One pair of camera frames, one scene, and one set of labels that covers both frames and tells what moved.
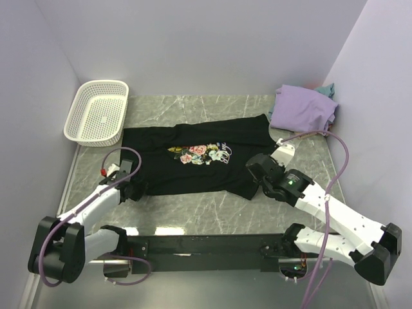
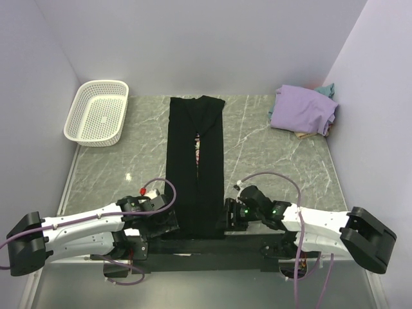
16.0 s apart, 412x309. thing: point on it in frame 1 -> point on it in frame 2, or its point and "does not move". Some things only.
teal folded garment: (328, 90) does not move
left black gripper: (140, 192) -> (168, 223)
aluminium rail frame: (92, 290) does not move
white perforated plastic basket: (97, 114) does not move
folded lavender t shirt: (299, 109) does not move
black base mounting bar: (224, 252) does not move
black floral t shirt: (205, 156) -> (194, 165)
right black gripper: (282, 168) -> (231, 205)
